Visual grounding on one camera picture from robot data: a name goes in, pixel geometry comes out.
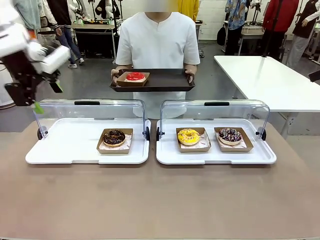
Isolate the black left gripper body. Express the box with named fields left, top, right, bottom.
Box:
left=1, top=49, right=61, bottom=85

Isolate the red glazed donut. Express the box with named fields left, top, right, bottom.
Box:
left=125, top=71, right=147, bottom=82
left=116, top=71, right=151, bottom=88

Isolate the dark donut with white drizzle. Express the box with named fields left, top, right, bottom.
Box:
left=218, top=127, right=243, bottom=145

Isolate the dark sprinkled donut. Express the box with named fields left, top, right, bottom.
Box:
left=213, top=126, right=255, bottom=153

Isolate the dark brown serving tray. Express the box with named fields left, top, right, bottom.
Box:
left=109, top=68, right=196, bottom=93

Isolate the person in black vest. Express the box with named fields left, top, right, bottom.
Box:
left=286, top=0, right=320, bottom=71

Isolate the person in varsity jacket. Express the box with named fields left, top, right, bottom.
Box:
left=41, top=0, right=86, bottom=69

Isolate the person in red jacket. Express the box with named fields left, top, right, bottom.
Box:
left=262, top=0, right=300, bottom=57

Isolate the chocolate sprinkled donut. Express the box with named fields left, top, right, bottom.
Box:
left=102, top=129, right=126, bottom=147

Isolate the chocolate donut in box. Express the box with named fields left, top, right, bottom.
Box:
left=96, top=128, right=134, bottom=155

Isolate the person in patterned blue shirt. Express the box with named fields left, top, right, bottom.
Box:
left=224, top=0, right=248, bottom=56

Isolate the person in white shirt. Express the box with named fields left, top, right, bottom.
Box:
left=115, top=9, right=201, bottom=120

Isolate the yellow sprinkled donut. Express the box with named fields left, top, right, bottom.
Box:
left=177, top=128, right=201, bottom=146

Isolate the yellow glazed donut in box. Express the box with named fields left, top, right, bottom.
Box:
left=175, top=126, right=212, bottom=153

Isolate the person in yellow jacket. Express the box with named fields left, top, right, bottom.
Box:
left=177, top=0, right=200, bottom=22

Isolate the person's right hand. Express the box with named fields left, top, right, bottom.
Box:
left=110, top=66, right=131, bottom=85

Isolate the person's left hand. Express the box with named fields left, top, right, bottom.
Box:
left=184, top=64, right=200, bottom=85

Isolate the white cylindrical appliance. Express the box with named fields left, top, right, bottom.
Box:
left=0, top=62, right=16, bottom=111

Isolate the white side table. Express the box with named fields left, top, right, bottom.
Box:
left=214, top=55, right=320, bottom=138

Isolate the figure with orange shorts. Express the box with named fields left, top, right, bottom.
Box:
left=13, top=0, right=43, bottom=31

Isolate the white display tray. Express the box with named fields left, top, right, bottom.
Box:
left=156, top=118, right=278, bottom=165
left=24, top=117, right=152, bottom=165

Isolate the clear plastic tray lid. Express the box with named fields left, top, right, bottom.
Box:
left=32, top=98, right=148, bottom=141
left=159, top=99, right=271, bottom=141

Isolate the beige background work table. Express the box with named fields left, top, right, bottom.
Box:
left=71, top=23, right=118, bottom=60

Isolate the white printed paper liner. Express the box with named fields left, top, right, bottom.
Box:
left=179, top=131, right=210, bottom=148
left=99, top=133, right=133, bottom=151

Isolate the black backpack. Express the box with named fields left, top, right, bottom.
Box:
left=216, top=24, right=227, bottom=46

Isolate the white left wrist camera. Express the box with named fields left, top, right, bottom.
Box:
left=27, top=41, right=71, bottom=75

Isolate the black lid handle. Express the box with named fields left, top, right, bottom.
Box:
left=204, top=101, right=230, bottom=107
left=74, top=100, right=101, bottom=106

